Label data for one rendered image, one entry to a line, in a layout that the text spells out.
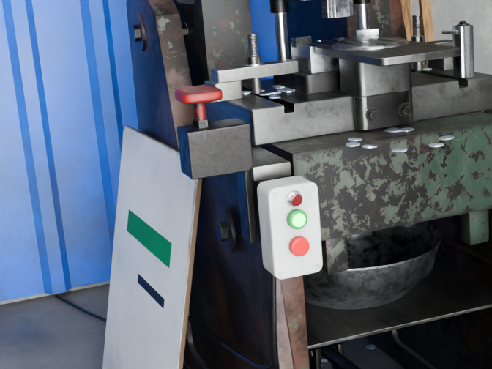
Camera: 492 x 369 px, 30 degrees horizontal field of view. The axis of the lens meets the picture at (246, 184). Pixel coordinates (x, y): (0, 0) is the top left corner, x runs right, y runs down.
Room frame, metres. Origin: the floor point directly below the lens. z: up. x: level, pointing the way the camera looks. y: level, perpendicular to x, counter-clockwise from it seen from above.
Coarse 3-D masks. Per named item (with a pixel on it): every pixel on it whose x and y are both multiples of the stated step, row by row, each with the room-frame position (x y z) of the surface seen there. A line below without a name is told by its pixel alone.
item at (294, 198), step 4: (292, 192) 1.23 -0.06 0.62; (296, 192) 1.23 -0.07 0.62; (288, 196) 1.23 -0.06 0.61; (292, 196) 1.22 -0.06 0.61; (296, 196) 1.23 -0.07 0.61; (300, 196) 1.23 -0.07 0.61; (288, 200) 1.23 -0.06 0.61; (292, 200) 1.22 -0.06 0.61; (296, 200) 1.23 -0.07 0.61; (300, 200) 1.23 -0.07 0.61; (288, 204) 1.23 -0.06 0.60; (292, 204) 1.22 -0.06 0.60; (296, 204) 1.23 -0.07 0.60
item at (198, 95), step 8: (184, 88) 1.34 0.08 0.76; (192, 88) 1.33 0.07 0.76; (200, 88) 1.32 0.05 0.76; (208, 88) 1.32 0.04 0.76; (216, 88) 1.32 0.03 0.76; (176, 96) 1.32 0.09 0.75; (184, 96) 1.29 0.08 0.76; (192, 96) 1.28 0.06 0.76; (200, 96) 1.29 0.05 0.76; (208, 96) 1.29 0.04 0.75; (216, 96) 1.29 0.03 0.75; (200, 104) 1.31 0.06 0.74; (200, 112) 1.31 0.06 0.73
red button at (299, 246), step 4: (296, 236) 1.23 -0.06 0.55; (300, 236) 1.23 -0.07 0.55; (292, 240) 1.23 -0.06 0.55; (296, 240) 1.22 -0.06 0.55; (300, 240) 1.22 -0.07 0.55; (304, 240) 1.23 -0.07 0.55; (292, 244) 1.22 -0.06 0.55; (296, 244) 1.22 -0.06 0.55; (300, 244) 1.22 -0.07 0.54; (304, 244) 1.23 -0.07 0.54; (308, 244) 1.23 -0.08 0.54; (292, 248) 1.22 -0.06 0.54; (296, 248) 1.22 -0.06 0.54; (300, 248) 1.22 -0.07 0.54; (304, 248) 1.23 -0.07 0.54; (308, 248) 1.23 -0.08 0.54; (292, 252) 1.22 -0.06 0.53; (296, 252) 1.22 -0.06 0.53; (300, 252) 1.22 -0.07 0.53; (304, 252) 1.23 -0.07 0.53
